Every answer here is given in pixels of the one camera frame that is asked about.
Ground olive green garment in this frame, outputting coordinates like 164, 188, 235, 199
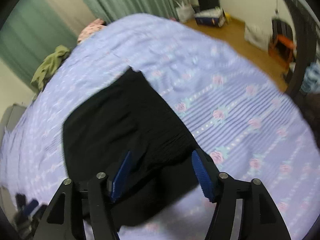
30, 45, 71, 94

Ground white plastic bag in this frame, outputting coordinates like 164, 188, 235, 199
244, 23, 271, 51

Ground dark wicker chair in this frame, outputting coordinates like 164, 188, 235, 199
284, 0, 319, 99

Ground blue cardboard box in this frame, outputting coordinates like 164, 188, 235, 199
194, 7, 226, 28

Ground green curtain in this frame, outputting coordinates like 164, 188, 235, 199
1, 0, 185, 85

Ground lilac floral bed sheet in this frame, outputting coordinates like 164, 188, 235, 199
1, 14, 319, 239

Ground black pants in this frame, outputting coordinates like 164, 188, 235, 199
62, 68, 199, 228

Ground orange black object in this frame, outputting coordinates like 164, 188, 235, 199
268, 17, 296, 70

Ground grey bedside furniture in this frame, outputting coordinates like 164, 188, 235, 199
0, 103, 27, 142

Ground white paper bag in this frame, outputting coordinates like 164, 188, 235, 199
176, 2, 195, 23

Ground light blue cloth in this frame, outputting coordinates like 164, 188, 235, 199
300, 62, 320, 94

